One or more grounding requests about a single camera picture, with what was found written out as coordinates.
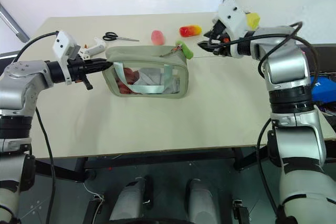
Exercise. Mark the blue box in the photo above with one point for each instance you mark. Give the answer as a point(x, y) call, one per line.
point(324, 89)

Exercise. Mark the yellow block on wrist mount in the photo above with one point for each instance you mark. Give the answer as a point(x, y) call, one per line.
point(253, 20)

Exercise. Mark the silver rounded robot leg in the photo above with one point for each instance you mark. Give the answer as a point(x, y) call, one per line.
point(203, 200)
point(130, 200)

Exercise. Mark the black floor bracket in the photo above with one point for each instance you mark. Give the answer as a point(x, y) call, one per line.
point(93, 208)
point(240, 212)

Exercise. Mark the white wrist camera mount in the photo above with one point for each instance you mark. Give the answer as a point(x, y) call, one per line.
point(233, 15)
point(63, 43)

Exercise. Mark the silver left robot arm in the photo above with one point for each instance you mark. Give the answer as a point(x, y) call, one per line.
point(18, 85)

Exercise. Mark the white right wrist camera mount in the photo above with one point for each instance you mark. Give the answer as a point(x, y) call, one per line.
point(233, 15)

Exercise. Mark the green pouch with clear window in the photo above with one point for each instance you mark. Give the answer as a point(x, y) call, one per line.
point(147, 56)

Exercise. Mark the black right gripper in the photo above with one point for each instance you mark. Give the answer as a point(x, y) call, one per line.
point(221, 36)

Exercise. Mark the red soft item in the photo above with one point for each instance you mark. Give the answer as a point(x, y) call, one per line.
point(127, 77)

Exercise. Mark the black case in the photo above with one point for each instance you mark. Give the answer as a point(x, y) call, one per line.
point(324, 60)

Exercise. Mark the black metal table frame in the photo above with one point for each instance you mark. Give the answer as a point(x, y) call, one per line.
point(147, 160)

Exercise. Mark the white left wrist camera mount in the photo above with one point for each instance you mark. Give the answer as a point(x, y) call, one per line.
point(63, 43)

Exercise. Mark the white glue gun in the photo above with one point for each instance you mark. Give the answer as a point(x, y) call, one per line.
point(95, 48)

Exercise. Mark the red yellow mango toy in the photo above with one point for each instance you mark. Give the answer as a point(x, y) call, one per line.
point(190, 30)

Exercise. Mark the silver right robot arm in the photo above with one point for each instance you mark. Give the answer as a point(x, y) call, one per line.
point(296, 134)

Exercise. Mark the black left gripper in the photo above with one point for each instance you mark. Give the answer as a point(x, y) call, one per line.
point(77, 68)

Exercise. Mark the pink peach toy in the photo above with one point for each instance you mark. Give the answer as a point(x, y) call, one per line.
point(158, 37)

